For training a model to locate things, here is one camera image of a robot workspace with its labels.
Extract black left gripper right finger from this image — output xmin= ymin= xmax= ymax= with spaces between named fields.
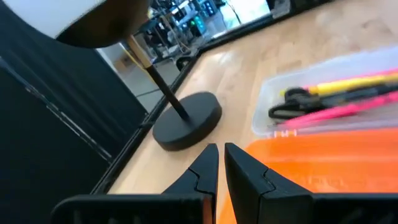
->
xmin=224 ymin=142 xmax=313 ymax=224

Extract black handled scissors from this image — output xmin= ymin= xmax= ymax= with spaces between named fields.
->
xmin=268 ymin=88 xmax=324 ymax=121

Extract clear plastic supply box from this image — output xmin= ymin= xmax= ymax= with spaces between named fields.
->
xmin=251 ymin=46 xmax=398 ymax=138

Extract orange plastic case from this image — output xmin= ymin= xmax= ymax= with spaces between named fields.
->
xmin=217 ymin=127 xmax=398 ymax=224

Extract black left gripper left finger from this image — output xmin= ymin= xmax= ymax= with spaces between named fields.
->
xmin=162 ymin=143 xmax=220 ymax=200

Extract yellow highlighter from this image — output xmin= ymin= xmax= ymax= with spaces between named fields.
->
xmin=279 ymin=72 xmax=398 ymax=97

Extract black curtain partition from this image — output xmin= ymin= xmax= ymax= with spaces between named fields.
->
xmin=0 ymin=2 xmax=147 ymax=224

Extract black lamp cable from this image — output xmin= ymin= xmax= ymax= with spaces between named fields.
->
xmin=175 ymin=55 xmax=196 ymax=72

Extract slim black pen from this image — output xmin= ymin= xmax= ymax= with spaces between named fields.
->
xmin=320 ymin=83 xmax=398 ymax=108

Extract pink highlighter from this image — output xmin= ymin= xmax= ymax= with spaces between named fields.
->
xmin=279 ymin=91 xmax=398 ymax=130

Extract white globe table lamp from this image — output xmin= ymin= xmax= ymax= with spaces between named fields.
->
xmin=0 ymin=0 xmax=223 ymax=152

